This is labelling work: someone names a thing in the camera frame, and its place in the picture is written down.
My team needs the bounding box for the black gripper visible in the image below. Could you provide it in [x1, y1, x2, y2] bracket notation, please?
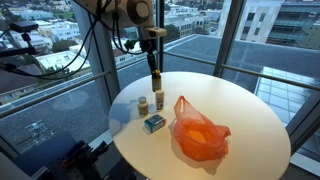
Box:
[139, 36, 159, 73]

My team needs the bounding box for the dark bottle with yellow cap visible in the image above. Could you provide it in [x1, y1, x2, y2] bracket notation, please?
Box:
[151, 69, 163, 93]

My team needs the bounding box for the yellow spice bottle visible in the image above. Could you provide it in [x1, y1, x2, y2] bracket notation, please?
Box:
[154, 89, 166, 112]

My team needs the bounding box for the pill bottle with white cap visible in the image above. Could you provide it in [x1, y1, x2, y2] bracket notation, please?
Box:
[137, 96, 150, 118]

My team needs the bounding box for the orange plastic carrier bag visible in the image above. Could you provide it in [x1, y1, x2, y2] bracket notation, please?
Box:
[172, 95, 232, 163]

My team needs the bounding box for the thin dark window mullion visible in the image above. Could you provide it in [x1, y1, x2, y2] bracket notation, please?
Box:
[156, 0, 166, 73]

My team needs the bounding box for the wide grey window column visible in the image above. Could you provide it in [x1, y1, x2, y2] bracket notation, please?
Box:
[71, 0, 122, 105]

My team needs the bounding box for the blue cardboard box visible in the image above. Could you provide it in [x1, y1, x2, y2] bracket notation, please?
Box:
[143, 113, 167, 134]

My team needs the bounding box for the grey window mullion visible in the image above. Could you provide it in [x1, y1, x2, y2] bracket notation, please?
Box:
[212, 0, 245, 78]

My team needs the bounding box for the metal window railing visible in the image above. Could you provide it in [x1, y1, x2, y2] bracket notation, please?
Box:
[162, 50, 320, 92]
[0, 69, 113, 120]

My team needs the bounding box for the beige wrist camera box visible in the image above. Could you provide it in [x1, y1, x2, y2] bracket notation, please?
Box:
[145, 27, 168, 39]

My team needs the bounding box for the looped black cable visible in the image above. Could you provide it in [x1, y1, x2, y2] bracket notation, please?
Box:
[110, 9, 145, 56]

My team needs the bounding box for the black camera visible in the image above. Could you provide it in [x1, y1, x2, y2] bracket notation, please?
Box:
[9, 20, 40, 34]

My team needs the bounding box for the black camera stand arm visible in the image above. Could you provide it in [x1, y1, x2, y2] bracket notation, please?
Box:
[0, 31, 38, 59]

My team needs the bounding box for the long black cable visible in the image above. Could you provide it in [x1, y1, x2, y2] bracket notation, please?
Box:
[0, 0, 103, 81]

